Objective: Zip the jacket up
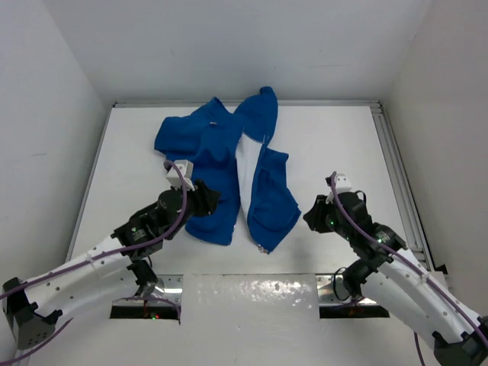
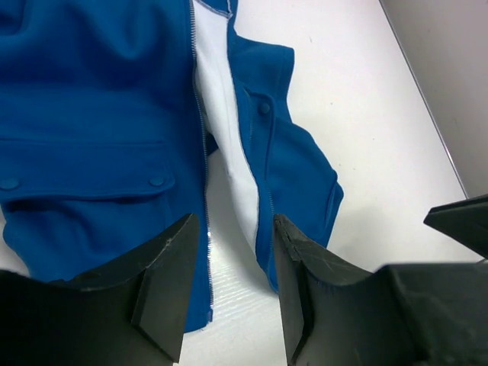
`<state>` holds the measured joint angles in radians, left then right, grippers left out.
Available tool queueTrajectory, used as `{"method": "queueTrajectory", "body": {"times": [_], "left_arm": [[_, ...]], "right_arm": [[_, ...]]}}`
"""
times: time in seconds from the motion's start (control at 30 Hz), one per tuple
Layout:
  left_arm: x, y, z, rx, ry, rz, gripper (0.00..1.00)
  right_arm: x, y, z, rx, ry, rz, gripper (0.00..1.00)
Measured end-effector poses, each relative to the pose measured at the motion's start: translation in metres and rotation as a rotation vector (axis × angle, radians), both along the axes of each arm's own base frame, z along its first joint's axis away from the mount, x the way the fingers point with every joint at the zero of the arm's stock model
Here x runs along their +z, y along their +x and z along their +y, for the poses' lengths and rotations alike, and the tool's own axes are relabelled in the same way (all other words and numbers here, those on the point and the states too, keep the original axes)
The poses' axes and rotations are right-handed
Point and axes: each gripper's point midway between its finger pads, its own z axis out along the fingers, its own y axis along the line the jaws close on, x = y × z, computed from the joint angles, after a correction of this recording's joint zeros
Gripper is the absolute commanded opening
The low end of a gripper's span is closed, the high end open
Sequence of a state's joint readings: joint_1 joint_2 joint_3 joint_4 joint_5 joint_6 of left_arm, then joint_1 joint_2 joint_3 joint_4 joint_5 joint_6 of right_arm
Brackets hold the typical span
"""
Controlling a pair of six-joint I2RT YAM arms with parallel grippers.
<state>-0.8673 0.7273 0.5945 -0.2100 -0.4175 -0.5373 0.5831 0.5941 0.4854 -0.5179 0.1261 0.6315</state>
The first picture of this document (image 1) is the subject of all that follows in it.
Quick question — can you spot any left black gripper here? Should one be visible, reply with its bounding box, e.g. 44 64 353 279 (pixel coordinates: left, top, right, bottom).
163 178 219 239

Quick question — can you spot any blue zip-up jacket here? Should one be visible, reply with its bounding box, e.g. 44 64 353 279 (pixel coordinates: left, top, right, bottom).
154 86 300 253

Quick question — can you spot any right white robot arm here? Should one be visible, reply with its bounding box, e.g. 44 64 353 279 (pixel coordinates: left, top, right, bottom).
303 192 487 365

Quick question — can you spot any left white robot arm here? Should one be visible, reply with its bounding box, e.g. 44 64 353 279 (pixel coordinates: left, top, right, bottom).
1 180 220 350

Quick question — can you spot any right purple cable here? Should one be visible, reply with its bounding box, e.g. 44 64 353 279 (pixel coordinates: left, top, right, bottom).
328 171 488 366

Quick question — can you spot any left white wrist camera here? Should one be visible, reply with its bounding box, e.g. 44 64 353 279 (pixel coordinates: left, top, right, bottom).
166 160 194 191

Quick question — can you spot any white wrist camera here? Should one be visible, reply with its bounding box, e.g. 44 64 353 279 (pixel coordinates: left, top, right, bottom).
166 160 194 191
326 172 352 193

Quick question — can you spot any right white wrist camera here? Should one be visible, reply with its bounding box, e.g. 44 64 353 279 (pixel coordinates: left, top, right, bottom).
326 172 352 193

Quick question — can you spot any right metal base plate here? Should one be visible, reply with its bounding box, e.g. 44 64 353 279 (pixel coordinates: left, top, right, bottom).
316 273 377 307

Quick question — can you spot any metal base plate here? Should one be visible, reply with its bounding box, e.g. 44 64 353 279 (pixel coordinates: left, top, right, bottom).
316 273 377 307
114 275 183 306

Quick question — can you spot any aluminium frame rail right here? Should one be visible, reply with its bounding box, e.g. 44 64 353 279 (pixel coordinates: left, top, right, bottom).
371 103 448 275

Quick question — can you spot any aluminium frame rail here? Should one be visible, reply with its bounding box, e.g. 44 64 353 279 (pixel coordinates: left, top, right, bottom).
113 99 382 109
371 103 448 275

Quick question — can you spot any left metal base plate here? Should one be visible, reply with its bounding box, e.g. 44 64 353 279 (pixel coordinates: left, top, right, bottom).
114 275 183 306

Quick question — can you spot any aluminium frame rail back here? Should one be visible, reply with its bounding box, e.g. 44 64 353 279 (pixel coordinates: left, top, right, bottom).
113 99 382 109

